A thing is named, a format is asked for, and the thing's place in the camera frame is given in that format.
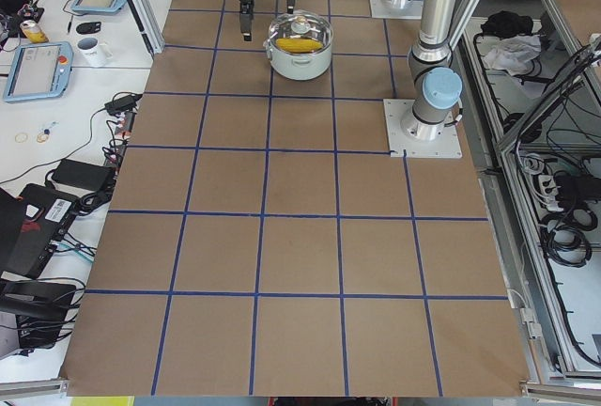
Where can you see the yellow corn cob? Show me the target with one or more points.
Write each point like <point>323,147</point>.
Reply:
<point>299,45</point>

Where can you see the glass pot lid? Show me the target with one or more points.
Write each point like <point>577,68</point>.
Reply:
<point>300,24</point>

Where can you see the pale green steel pot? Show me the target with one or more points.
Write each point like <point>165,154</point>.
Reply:
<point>298,67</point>

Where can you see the white mug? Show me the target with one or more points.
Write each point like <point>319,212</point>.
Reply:
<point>95,52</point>

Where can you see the small black adapter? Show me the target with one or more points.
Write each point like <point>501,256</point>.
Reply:
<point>122,104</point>

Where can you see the black computer mouse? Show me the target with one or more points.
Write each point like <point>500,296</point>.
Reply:
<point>88,28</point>

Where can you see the black cloth pile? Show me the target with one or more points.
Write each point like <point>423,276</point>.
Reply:
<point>507,24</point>

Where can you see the yellow drink can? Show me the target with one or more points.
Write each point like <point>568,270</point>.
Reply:
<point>33,32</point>

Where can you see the near teach pendant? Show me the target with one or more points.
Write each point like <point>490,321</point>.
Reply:
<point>39,71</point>

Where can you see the black power brick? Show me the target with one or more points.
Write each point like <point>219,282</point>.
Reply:
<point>82,175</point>

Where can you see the white cloth pile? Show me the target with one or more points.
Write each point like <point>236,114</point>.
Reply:
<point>514,55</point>

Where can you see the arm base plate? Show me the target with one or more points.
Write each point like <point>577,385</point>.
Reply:
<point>409,137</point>
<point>397,9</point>

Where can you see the aluminium frame post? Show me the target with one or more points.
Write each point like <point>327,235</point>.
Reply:
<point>147,24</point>

